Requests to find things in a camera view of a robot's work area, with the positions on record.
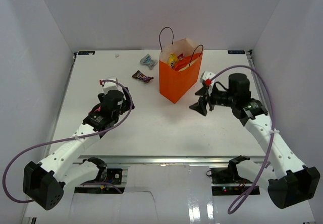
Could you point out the yellow snack packet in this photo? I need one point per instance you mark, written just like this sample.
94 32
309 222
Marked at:
172 60

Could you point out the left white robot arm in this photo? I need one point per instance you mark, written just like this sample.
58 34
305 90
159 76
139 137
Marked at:
45 182

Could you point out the orange paper bag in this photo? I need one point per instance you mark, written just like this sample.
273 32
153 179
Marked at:
172 84

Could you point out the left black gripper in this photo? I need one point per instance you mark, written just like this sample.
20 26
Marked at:
126 104

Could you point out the aluminium table frame rail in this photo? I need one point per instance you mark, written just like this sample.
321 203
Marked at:
208 160

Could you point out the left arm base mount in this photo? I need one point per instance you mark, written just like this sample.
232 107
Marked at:
113 176

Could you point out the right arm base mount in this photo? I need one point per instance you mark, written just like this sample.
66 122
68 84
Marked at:
220 175

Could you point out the large red chips bag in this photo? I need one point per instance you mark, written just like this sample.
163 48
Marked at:
185 62

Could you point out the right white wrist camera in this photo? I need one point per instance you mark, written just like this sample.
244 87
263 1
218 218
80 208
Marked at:
207 78

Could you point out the silver blue snack packet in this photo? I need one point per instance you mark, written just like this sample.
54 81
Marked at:
148 61

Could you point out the dark purple candy wrapper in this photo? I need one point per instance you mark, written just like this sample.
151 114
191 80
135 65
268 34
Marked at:
141 77

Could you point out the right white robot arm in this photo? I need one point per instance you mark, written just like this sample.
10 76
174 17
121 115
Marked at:
286 178

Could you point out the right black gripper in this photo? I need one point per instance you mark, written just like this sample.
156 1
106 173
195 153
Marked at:
200 107

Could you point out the pink candy packet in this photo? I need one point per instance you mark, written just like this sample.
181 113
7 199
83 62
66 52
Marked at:
180 57

